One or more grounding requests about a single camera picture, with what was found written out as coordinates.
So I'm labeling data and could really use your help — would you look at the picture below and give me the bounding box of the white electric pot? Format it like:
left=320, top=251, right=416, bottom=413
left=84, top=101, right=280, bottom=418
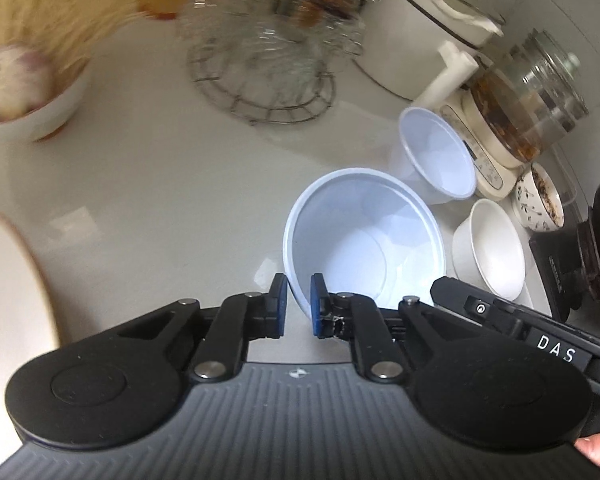
left=352, top=0, right=506, bottom=106

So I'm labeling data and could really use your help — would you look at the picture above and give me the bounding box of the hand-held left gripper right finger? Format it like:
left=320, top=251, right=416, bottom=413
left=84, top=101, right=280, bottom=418
left=311, top=273, right=456, bottom=385

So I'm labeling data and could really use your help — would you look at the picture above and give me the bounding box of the light blue plastic bowl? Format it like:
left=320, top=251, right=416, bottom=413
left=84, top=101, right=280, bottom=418
left=282, top=169, right=446, bottom=318
left=387, top=106, right=478, bottom=206

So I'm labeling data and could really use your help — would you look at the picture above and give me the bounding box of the white bowl holding garlic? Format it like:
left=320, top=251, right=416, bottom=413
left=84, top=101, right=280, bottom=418
left=0, top=57, right=93, bottom=142

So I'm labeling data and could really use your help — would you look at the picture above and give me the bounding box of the white kettle base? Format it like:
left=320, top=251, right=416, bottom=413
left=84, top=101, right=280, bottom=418
left=437, top=87, right=538, bottom=198

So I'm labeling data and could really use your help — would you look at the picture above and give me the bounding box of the white leaf-print plate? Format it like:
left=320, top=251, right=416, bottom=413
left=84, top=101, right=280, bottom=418
left=0, top=208, right=62, bottom=471

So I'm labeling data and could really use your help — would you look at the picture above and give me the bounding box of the plain white ceramic bowl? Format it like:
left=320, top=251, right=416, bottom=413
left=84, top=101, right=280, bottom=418
left=451, top=198, right=527, bottom=301

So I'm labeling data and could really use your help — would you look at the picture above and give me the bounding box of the cluster of glass cups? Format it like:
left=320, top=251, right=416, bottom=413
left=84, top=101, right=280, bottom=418
left=177, top=0, right=381, bottom=111

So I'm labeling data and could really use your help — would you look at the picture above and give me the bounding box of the bundle of dried noodles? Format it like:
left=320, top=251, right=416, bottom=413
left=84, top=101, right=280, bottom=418
left=0, top=0, right=141, bottom=68

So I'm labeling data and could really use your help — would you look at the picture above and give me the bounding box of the round wire rack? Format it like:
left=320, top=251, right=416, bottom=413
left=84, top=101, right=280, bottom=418
left=187, top=42, right=336, bottom=125

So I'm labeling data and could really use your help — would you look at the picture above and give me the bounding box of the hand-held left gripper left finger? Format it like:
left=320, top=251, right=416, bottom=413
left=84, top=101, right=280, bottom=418
left=115, top=274, right=289, bottom=384

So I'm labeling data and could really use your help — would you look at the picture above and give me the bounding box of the glass kettle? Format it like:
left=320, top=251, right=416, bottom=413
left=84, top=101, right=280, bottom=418
left=467, top=27, right=588, bottom=161

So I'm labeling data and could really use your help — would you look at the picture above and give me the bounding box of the patterned bowl with dried bits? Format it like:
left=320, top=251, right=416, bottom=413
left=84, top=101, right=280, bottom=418
left=511, top=162, right=566, bottom=233

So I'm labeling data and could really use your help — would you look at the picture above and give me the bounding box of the garlic bulb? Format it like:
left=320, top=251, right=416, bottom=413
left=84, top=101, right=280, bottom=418
left=0, top=44, right=53, bottom=122

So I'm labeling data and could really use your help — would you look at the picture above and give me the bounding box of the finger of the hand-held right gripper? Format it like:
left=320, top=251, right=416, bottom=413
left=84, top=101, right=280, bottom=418
left=430, top=275, right=532, bottom=342

